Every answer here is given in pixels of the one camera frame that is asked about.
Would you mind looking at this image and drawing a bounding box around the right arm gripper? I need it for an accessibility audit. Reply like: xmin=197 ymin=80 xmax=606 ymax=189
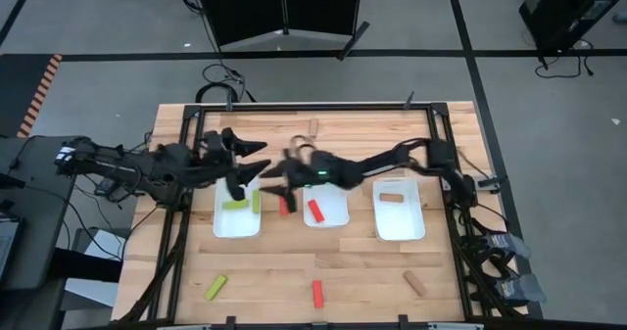
xmin=259 ymin=147 xmax=319 ymax=214

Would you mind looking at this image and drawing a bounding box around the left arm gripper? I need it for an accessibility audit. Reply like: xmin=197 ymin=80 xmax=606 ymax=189
xmin=203 ymin=126 xmax=272 ymax=202

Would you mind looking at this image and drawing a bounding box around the white plastic bin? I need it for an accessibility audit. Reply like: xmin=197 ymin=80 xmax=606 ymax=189
xmin=302 ymin=182 xmax=351 ymax=229
xmin=371 ymin=178 xmax=427 ymax=242
xmin=212 ymin=175 xmax=263 ymax=239

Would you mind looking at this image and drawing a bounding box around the black folding panel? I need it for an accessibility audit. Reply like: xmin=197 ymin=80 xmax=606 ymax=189
xmin=194 ymin=0 xmax=371 ymax=62

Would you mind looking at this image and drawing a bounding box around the white floor panel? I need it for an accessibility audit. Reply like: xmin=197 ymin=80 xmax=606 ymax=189
xmin=63 ymin=226 xmax=124 ymax=307

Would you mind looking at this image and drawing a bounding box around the small black mounted device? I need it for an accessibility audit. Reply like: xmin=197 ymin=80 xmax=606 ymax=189
xmin=477 ymin=174 xmax=506 ymax=190

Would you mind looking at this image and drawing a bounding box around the black side desk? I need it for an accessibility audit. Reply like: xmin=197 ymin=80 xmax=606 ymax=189
xmin=0 ymin=135 xmax=74 ymax=292

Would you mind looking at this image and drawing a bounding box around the black mat orange striped edge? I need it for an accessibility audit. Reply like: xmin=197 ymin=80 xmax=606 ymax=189
xmin=0 ymin=53 xmax=64 ymax=139

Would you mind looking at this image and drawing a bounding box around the laptop screen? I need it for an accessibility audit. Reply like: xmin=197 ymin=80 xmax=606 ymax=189
xmin=0 ymin=212 xmax=24 ymax=282

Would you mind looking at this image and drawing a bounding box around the black equipment cart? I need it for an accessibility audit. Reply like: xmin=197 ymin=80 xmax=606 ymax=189
xmin=508 ymin=0 xmax=627 ymax=55

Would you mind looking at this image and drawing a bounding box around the beige cable loop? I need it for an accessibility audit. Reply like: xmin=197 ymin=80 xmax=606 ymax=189
xmin=287 ymin=134 xmax=315 ymax=161

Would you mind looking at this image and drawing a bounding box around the thick black cable loop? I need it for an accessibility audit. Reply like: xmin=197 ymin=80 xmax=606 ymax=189
xmin=195 ymin=81 xmax=242 ymax=104

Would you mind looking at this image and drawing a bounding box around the black metal table frame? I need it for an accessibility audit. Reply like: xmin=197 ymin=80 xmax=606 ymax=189
xmin=120 ymin=90 xmax=530 ymax=330

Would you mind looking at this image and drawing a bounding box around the thin black floor cable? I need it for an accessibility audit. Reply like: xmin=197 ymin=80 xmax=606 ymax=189
xmin=178 ymin=0 xmax=256 ymax=104

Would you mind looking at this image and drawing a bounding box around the black floor cable with plug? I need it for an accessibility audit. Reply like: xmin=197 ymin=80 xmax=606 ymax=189
xmin=533 ymin=38 xmax=595 ymax=80

